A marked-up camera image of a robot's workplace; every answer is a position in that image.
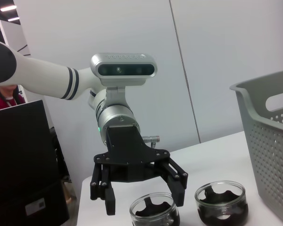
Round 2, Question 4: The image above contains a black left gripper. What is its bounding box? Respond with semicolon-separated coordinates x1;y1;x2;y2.
89;124;189;216

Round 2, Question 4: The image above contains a glass teacup black insert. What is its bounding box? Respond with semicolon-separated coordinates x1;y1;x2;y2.
194;180;249;224
129;192;181;226

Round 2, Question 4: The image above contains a grey perforated storage bin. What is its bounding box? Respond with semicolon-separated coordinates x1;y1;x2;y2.
229;68;283;226

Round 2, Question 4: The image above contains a black equipment box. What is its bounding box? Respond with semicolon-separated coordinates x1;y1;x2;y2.
0;100;70;226

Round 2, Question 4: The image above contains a person in red jersey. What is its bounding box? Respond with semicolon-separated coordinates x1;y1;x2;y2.
0;84;26;112

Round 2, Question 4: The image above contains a white background cabinet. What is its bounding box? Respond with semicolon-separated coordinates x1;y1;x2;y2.
0;20;30;57

